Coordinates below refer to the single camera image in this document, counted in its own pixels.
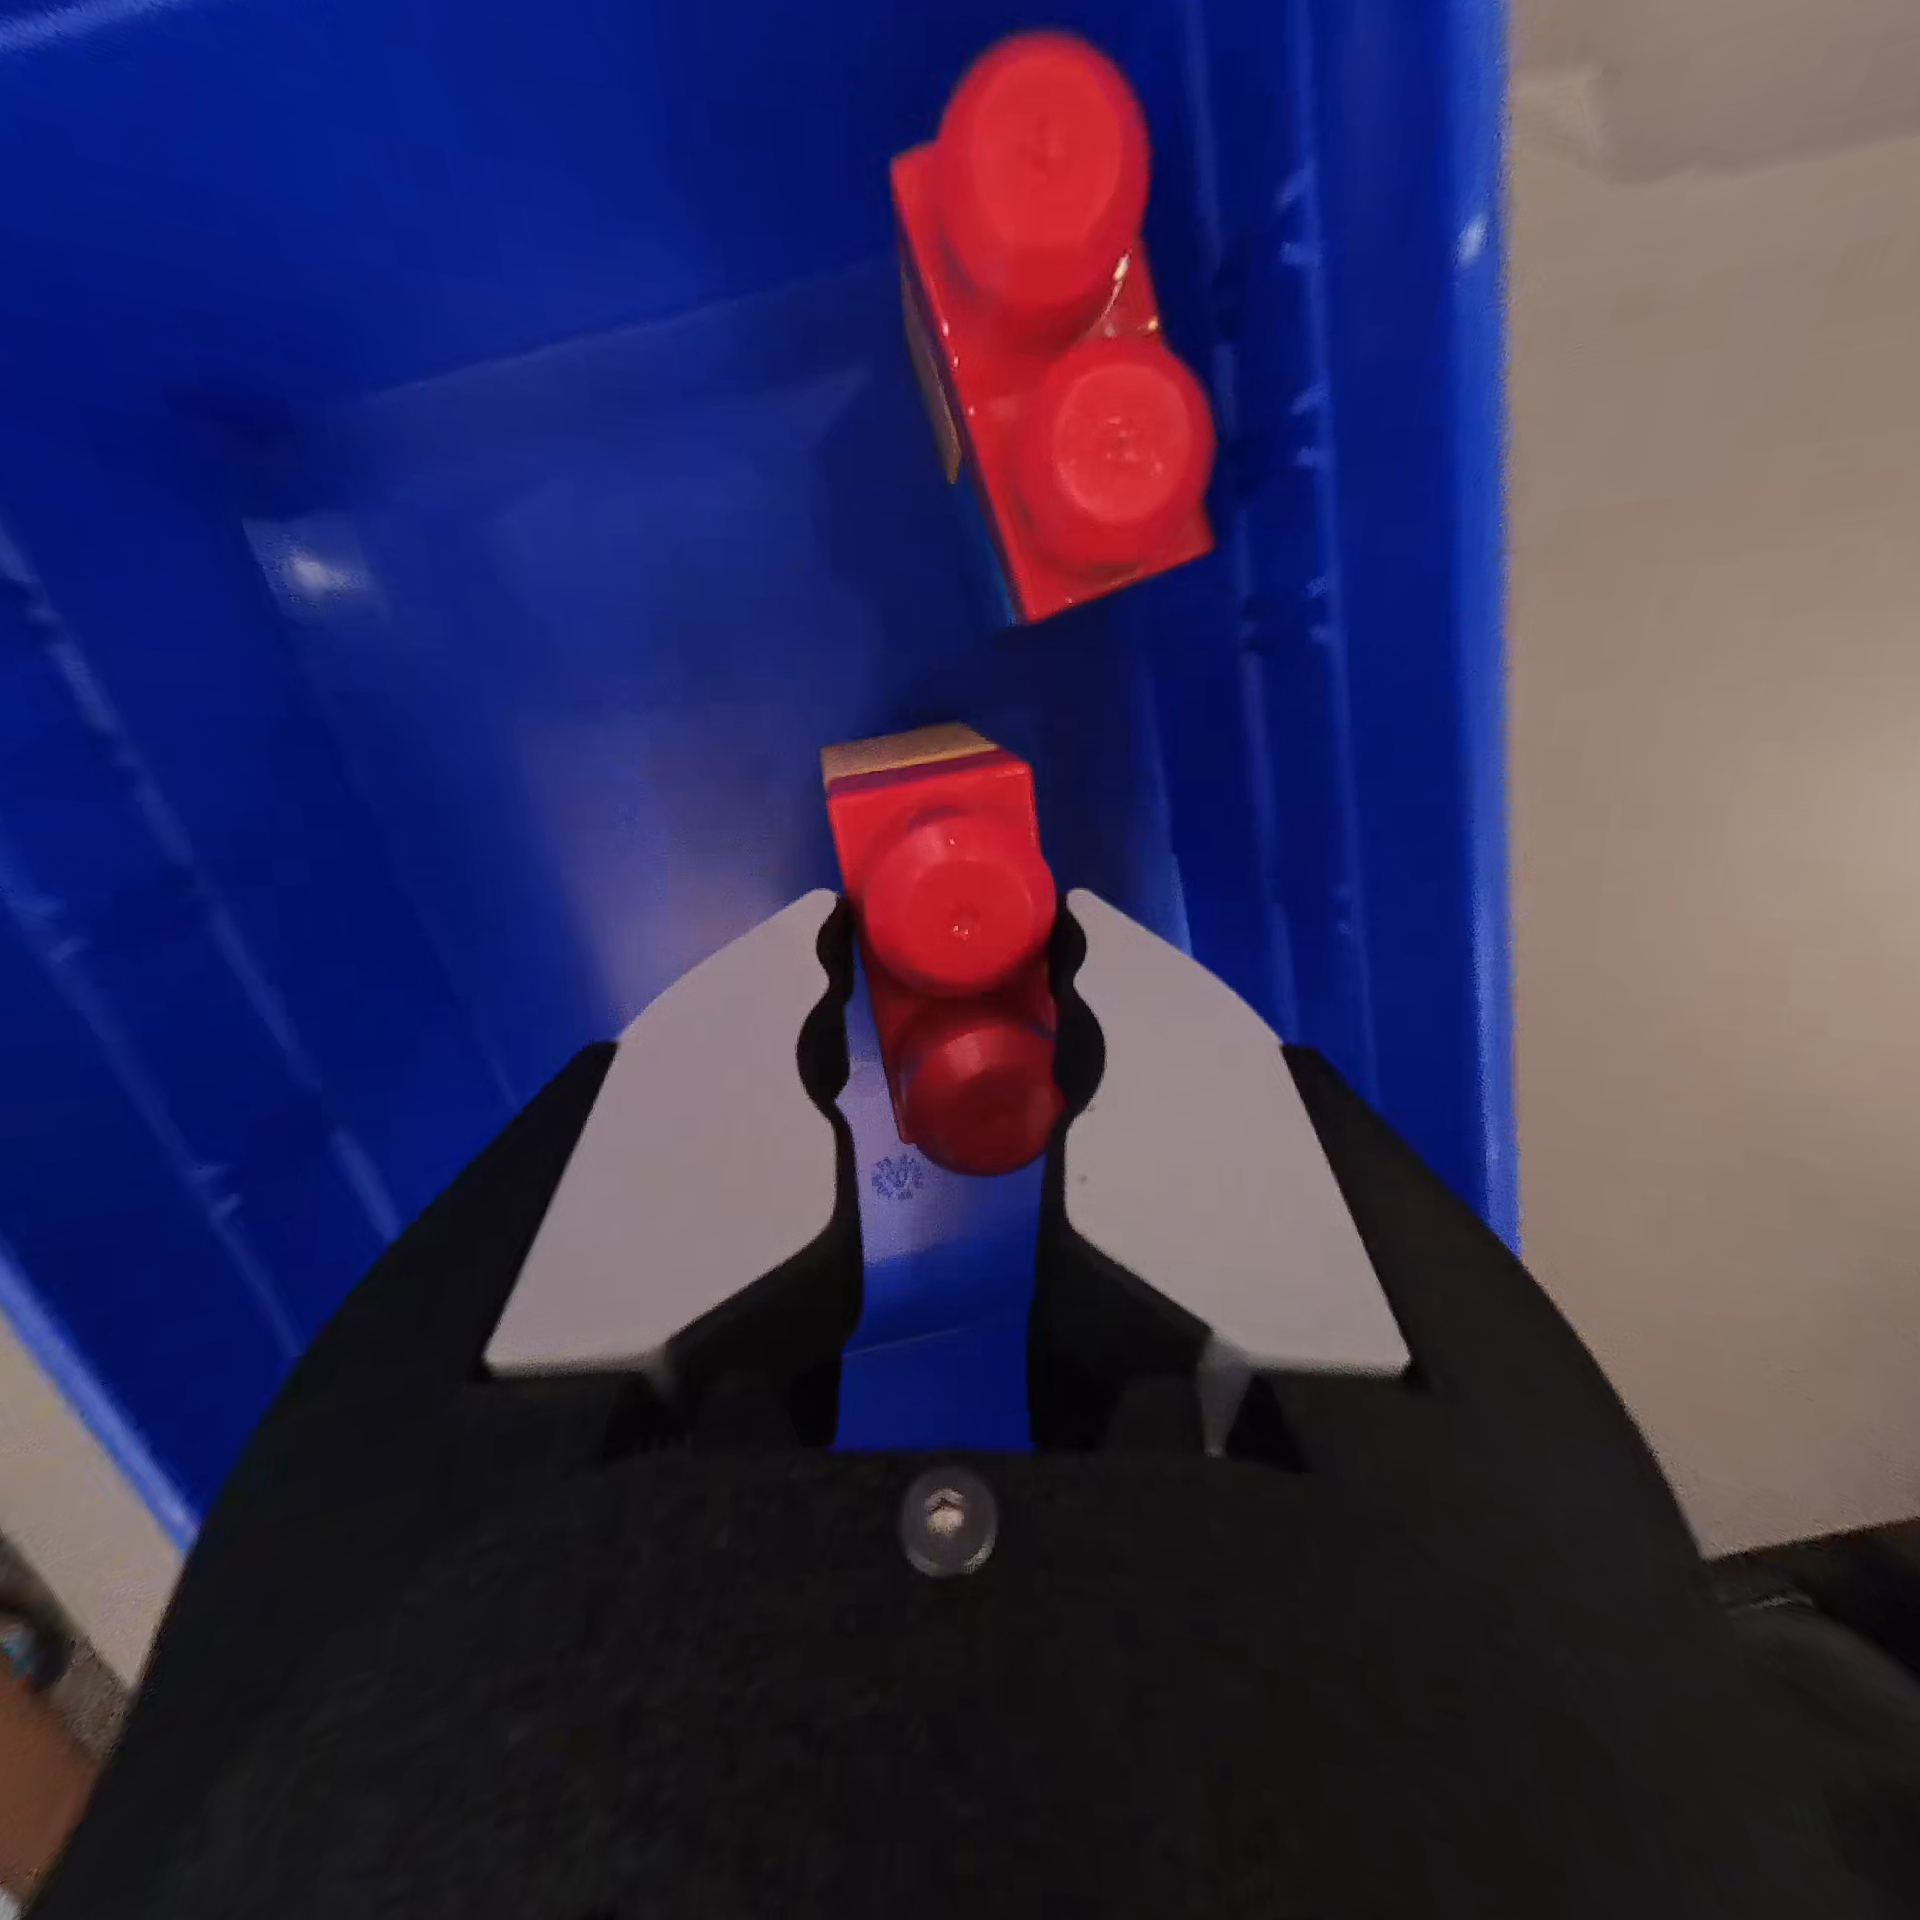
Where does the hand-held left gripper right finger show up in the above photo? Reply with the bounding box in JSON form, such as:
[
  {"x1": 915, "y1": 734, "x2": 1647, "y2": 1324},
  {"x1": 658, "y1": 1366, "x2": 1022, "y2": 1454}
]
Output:
[{"x1": 1032, "y1": 886, "x2": 1416, "y2": 1454}]

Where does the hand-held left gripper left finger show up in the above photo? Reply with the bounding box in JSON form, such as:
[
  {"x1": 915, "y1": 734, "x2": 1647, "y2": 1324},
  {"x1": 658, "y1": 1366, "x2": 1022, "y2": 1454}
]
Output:
[{"x1": 481, "y1": 886, "x2": 870, "y2": 1433}]

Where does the red double toy block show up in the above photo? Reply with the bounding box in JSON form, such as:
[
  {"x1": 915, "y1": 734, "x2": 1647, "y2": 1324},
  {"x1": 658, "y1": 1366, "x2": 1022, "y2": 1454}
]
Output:
[
  {"x1": 827, "y1": 757, "x2": 1071, "y2": 1179},
  {"x1": 889, "y1": 29, "x2": 1220, "y2": 623}
]

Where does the blue plastic bin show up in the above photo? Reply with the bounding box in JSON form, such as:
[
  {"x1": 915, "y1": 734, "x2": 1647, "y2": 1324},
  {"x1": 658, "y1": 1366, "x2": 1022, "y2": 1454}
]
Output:
[{"x1": 0, "y1": 0, "x2": 1521, "y2": 1547}]

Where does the grey desk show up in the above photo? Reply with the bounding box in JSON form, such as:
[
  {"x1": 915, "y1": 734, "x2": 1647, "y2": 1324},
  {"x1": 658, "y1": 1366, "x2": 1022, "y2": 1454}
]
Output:
[{"x1": 0, "y1": 0, "x2": 1920, "y2": 1683}]

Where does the person's dark sweatshirt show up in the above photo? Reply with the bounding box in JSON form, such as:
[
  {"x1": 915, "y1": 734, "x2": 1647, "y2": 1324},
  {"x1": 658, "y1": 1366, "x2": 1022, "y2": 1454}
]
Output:
[{"x1": 1696, "y1": 1526, "x2": 1920, "y2": 1920}]

